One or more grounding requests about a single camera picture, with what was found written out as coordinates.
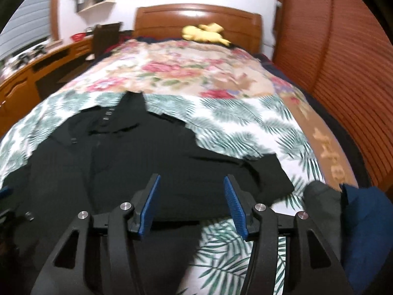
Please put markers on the dark wooden chair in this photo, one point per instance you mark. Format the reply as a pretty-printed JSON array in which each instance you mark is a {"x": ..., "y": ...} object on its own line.
[{"x": 105, "y": 36}]

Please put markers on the palm leaf white bedsheet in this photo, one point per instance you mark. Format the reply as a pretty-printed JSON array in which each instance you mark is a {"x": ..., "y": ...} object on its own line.
[{"x": 233, "y": 127}]

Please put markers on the wooden desk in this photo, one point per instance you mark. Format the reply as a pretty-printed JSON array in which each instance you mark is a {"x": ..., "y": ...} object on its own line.
[{"x": 25, "y": 89}]

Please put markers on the floral pink quilt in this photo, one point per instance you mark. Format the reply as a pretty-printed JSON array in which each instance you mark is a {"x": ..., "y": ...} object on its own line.
[{"x": 211, "y": 71}]

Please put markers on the grey window blind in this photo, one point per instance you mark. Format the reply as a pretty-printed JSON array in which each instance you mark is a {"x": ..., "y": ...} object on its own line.
[{"x": 28, "y": 24}]

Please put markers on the black button coat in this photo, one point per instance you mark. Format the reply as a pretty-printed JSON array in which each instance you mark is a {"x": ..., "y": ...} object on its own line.
[{"x": 100, "y": 158}]

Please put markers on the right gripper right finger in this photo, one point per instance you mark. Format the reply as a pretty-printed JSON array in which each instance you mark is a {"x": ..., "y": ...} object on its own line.
[{"x": 311, "y": 266}]

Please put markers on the folded grey garment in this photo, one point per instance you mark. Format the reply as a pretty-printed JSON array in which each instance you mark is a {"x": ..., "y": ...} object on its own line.
[{"x": 323, "y": 204}]

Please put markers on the folded navy garment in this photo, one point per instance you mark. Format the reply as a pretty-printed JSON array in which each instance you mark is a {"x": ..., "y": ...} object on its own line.
[{"x": 367, "y": 234}]

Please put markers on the red basket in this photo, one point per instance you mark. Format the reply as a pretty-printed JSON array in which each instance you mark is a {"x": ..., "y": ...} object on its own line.
[{"x": 78, "y": 37}]

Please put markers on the wooden bed headboard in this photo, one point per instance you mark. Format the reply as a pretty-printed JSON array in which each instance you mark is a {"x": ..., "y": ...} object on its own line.
[{"x": 242, "y": 28}]

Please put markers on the yellow plush toy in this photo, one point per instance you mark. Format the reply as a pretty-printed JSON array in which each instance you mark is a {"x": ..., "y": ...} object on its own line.
[{"x": 205, "y": 33}]

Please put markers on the wooden louvered wardrobe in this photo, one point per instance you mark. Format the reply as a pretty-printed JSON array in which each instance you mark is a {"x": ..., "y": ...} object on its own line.
[{"x": 337, "y": 51}]

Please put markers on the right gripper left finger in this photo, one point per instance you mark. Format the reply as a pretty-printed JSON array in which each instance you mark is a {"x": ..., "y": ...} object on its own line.
[{"x": 73, "y": 267}]

